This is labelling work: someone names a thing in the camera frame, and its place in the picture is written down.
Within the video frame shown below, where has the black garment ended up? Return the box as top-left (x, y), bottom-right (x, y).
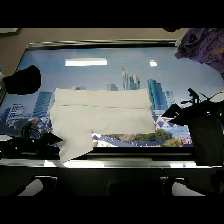
top-left (2, 64), bottom-right (43, 96)

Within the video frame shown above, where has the purple garment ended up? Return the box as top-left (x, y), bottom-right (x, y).
top-left (174, 28), bottom-right (224, 74)

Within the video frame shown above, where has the silver frame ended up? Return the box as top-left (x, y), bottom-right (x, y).
top-left (0, 157), bottom-right (224, 170)

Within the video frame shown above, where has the white garment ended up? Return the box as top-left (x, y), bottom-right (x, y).
top-left (49, 87), bottom-right (157, 164)

